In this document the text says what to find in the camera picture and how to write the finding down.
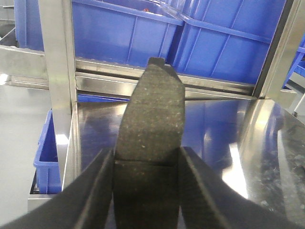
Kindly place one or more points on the small blue bin left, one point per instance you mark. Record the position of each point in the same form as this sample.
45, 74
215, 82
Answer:
46, 160

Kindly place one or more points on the left blue plastic bin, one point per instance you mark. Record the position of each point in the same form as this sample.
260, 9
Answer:
122, 31

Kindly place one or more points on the far-left blue bin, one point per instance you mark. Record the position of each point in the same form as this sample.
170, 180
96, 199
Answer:
28, 25

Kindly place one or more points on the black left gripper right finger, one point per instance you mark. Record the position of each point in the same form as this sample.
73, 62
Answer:
207, 202

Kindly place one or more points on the grey brake pad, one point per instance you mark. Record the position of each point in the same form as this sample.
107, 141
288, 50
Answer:
145, 180

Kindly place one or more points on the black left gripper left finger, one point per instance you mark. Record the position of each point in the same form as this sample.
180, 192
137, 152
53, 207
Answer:
83, 204

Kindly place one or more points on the right blue plastic bin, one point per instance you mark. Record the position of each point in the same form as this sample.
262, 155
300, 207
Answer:
224, 39

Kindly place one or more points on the blue plastic bin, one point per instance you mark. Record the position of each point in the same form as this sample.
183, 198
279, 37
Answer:
122, 31
224, 39

